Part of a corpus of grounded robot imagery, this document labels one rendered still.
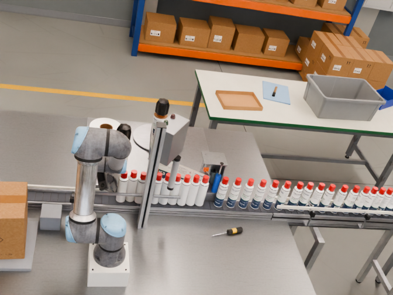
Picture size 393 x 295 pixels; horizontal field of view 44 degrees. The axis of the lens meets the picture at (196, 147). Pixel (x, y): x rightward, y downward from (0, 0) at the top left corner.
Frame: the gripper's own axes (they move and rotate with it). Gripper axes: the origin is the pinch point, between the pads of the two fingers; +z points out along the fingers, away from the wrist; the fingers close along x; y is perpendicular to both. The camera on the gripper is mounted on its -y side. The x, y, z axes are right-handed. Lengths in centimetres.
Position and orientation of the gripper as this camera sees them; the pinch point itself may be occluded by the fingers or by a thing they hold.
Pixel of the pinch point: (114, 192)
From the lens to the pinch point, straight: 266.2
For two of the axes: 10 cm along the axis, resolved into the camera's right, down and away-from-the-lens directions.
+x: -9.4, 3.3, 0.8
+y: -1.4, -6.1, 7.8
